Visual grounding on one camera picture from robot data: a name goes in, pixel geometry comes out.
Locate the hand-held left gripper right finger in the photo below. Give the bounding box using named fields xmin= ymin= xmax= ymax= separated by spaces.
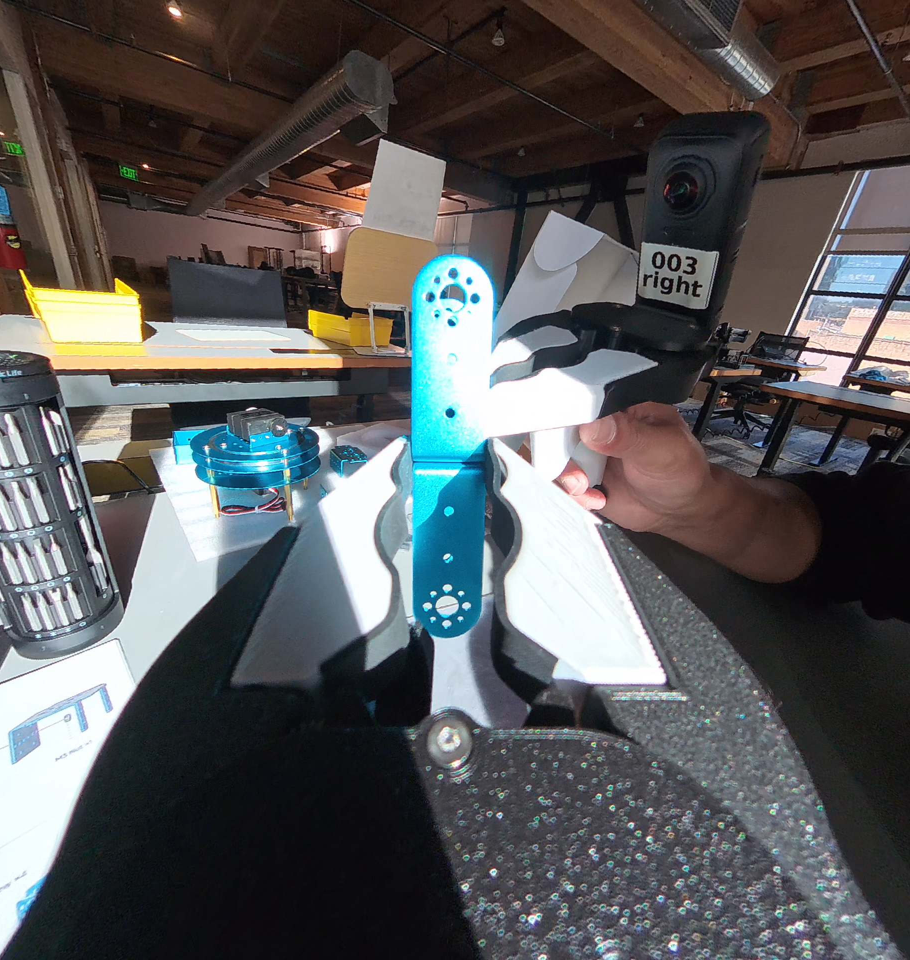
xmin=488 ymin=439 xmax=668 ymax=687

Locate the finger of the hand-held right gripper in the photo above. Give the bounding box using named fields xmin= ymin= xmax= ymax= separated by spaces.
xmin=491 ymin=326 xmax=580 ymax=384
xmin=487 ymin=352 xmax=660 ymax=438

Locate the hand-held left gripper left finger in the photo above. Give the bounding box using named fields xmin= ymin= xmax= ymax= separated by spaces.
xmin=230 ymin=439 xmax=415 ymax=689

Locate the blue metal bracket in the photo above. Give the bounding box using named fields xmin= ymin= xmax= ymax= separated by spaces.
xmin=410 ymin=255 xmax=497 ymax=640

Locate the grey desk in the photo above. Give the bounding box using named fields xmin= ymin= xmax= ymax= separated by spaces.
xmin=0 ymin=423 xmax=910 ymax=960

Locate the brown office desk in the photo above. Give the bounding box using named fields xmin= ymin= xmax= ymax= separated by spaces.
xmin=758 ymin=378 xmax=910 ymax=475

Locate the person's right hand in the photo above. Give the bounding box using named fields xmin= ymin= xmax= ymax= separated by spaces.
xmin=556 ymin=401 xmax=720 ymax=535

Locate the open white cardboard box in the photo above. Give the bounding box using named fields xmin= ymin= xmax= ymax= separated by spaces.
xmin=500 ymin=210 xmax=644 ymax=342

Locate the pale yellow panel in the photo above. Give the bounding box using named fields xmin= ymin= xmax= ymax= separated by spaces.
xmin=342 ymin=225 xmax=435 ymax=309

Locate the yellow plastic bin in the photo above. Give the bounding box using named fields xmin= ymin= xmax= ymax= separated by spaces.
xmin=18 ymin=270 xmax=145 ymax=345
xmin=307 ymin=309 xmax=395 ymax=348

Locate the white hanging paper sheet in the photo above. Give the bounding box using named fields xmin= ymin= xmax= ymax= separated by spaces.
xmin=361 ymin=138 xmax=447 ymax=241

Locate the black framed window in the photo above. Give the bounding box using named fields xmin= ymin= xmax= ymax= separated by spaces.
xmin=788 ymin=168 xmax=910 ymax=391

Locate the white instruction sheet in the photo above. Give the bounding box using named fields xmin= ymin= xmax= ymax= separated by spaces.
xmin=0 ymin=637 xmax=137 ymax=960

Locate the red fire extinguisher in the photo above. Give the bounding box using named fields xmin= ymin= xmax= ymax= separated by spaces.
xmin=0 ymin=178 xmax=29 ymax=271

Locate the silver ventilation duct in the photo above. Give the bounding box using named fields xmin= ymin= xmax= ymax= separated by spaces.
xmin=635 ymin=0 xmax=782 ymax=102

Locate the white metal frame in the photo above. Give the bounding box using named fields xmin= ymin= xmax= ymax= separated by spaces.
xmin=365 ymin=300 xmax=413 ymax=355

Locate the grey flexible duct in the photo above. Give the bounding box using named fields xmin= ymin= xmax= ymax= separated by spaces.
xmin=185 ymin=51 xmax=396 ymax=219

